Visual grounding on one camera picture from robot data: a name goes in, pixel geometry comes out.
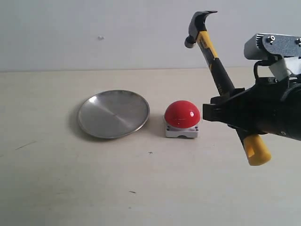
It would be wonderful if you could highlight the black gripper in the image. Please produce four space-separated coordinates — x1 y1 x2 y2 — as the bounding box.
203 81 301 140

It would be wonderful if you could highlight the black and yellow claw hammer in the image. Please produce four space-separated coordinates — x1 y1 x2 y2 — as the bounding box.
184 10 271 166

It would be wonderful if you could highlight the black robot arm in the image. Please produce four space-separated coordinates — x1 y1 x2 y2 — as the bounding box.
203 80 301 140

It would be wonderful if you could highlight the red dome push button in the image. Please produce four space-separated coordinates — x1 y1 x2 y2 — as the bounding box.
164 100 201 138

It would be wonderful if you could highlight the round stainless steel plate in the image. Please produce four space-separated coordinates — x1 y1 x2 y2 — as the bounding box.
77 89 150 139

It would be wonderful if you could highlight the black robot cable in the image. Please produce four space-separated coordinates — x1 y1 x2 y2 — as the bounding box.
253 60 278 83

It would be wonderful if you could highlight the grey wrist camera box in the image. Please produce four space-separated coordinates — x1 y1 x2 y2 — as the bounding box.
244 33 301 81

